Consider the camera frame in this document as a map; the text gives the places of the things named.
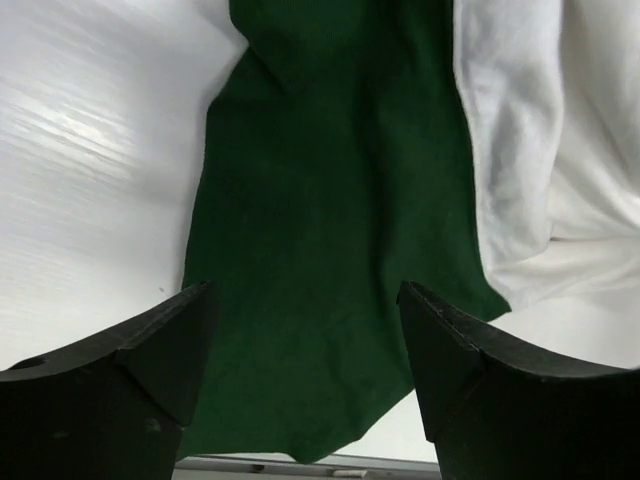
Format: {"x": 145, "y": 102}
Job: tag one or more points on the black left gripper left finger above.
{"x": 113, "y": 405}

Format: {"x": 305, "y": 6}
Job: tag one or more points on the white and green t-shirt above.
{"x": 488, "y": 150}

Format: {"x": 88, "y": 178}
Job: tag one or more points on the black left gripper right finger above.
{"x": 497, "y": 407}

